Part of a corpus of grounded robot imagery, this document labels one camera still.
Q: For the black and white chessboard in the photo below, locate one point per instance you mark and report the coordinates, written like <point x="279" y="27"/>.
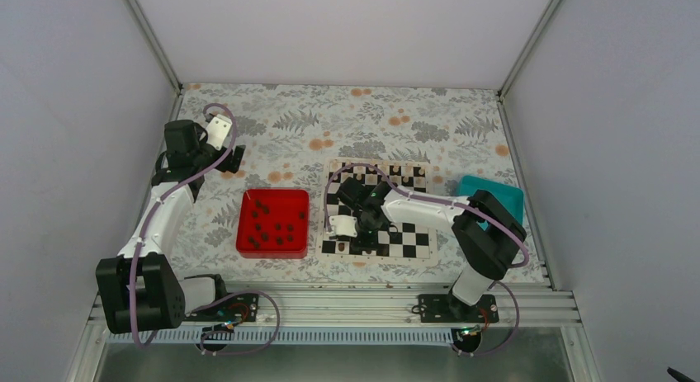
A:
<point x="407" y="244"/>

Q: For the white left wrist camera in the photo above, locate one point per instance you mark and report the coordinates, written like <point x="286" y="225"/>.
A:
<point x="218" y="130"/>

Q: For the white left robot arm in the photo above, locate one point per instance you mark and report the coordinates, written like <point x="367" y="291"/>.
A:
<point x="138" y="287"/>

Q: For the aluminium mounting rail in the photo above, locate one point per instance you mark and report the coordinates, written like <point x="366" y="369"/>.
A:
<point x="372" y="316"/>

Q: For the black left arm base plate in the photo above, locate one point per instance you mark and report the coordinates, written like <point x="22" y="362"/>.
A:
<point x="239" y="309"/>

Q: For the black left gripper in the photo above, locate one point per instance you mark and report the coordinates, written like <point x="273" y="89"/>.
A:
<point x="233" y="166"/>

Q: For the red plastic tray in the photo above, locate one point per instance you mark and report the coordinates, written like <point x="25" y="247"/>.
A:
<point x="274" y="224"/>

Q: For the light wooden chess pieces row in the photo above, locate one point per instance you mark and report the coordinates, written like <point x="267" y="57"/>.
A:
<point x="401" y="173"/>

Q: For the teal plastic tray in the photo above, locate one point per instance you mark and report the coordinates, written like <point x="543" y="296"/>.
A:
<point x="510" y="197"/>

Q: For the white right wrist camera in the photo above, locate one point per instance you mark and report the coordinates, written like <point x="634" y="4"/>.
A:
<point x="342" y="226"/>

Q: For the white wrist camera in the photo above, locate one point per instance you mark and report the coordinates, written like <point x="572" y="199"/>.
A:
<point x="218" y="130"/>
<point x="342" y="226"/>

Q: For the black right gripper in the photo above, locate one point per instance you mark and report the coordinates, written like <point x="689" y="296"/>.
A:
<point x="371" y="244"/>

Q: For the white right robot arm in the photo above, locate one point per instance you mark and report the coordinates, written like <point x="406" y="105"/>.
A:
<point x="491" y="239"/>

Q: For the floral patterned table mat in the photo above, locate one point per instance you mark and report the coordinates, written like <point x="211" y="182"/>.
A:
<point x="289" y="134"/>

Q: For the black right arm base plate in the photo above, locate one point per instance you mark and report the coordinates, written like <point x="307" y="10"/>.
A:
<point x="443" y="308"/>

